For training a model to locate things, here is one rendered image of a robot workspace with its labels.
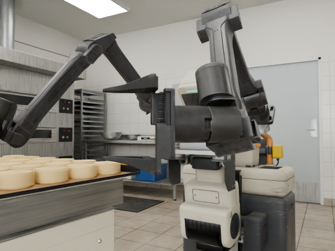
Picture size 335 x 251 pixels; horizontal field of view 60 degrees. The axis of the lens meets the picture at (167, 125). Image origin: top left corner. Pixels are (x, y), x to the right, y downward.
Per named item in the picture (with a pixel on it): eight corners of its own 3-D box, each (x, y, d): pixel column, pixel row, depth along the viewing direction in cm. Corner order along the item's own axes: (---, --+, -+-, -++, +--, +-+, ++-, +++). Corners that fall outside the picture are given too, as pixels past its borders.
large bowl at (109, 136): (95, 140, 522) (95, 132, 522) (109, 140, 556) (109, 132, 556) (112, 140, 503) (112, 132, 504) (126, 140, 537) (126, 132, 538)
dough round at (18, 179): (42, 184, 41) (42, 170, 41) (15, 191, 36) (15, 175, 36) (13, 183, 42) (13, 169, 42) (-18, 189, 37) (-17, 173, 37)
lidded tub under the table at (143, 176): (134, 180, 477) (134, 164, 477) (148, 176, 518) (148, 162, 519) (154, 182, 460) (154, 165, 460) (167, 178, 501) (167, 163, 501)
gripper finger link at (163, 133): (102, 177, 38) (171, 174, 40) (102, 122, 39) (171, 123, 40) (102, 170, 45) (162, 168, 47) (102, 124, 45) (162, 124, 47)
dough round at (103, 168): (86, 174, 52) (86, 163, 52) (102, 171, 56) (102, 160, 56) (111, 175, 50) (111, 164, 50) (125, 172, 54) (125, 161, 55)
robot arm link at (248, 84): (231, -17, 79) (196, -2, 82) (235, 8, 70) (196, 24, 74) (265, 93, 109) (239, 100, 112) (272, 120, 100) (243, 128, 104)
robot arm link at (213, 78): (262, 144, 51) (215, 154, 54) (250, 87, 55) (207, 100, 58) (249, 120, 41) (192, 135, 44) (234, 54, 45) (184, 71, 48)
